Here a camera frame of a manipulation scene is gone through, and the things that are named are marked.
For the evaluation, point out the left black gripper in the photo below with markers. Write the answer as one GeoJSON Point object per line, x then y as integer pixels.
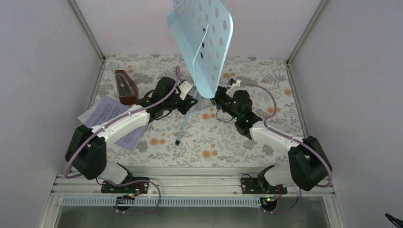
{"type": "Point", "coordinates": [189, 99]}

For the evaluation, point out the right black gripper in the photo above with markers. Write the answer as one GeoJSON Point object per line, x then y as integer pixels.
{"type": "Point", "coordinates": [219, 91]}

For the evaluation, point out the brown wooden metronome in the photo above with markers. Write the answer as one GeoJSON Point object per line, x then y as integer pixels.
{"type": "Point", "coordinates": [127, 89]}

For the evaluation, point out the sheet music pages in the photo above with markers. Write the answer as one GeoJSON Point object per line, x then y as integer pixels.
{"type": "Point", "coordinates": [110, 116]}

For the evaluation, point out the light blue music stand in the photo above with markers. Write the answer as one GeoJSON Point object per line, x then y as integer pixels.
{"type": "Point", "coordinates": [203, 30]}

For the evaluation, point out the white sheet music page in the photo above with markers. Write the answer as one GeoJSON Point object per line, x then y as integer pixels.
{"type": "Point", "coordinates": [85, 116]}

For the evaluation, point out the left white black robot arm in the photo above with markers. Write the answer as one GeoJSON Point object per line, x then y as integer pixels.
{"type": "Point", "coordinates": [88, 146]}

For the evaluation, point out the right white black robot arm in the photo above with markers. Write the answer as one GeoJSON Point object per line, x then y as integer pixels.
{"type": "Point", "coordinates": [307, 166]}

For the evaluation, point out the floral patterned table cloth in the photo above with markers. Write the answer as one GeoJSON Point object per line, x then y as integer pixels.
{"type": "Point", "coordinates": [210, 138]}

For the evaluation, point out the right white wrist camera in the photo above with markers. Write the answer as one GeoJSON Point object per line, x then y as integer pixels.
{"type": "Point", "coordinates": [232, 84]}

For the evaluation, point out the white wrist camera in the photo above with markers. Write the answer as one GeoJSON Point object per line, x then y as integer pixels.
{"type": "Point", "coordinates": [184, 89]}
{"type": "Point", "coordinates": [232, 84]}

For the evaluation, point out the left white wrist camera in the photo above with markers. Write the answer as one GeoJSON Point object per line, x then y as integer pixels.
{"type": "Point", "coordinates": [184, 89]}

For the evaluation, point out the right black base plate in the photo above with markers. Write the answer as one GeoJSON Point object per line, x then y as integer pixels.
{"type": "Point", "coordinates": [251, 186]}

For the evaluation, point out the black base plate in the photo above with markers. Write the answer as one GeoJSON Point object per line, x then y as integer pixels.
{"type": "Point", "coordinates": [134, 185]}
{"type": "Point", "coordinates": [251, 186]}

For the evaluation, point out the aluminium mounting rail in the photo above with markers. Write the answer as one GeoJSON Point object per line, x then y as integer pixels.
{"type": "Point", "coordinates": [172, 181]}

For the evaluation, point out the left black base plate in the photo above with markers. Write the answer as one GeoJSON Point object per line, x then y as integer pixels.
{"type": "Point", "coordinates": [134, 185]}

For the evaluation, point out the grey slotted cable duct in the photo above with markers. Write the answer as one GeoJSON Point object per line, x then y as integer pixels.
{"type": "Point", "coordinates": [144, 201]}

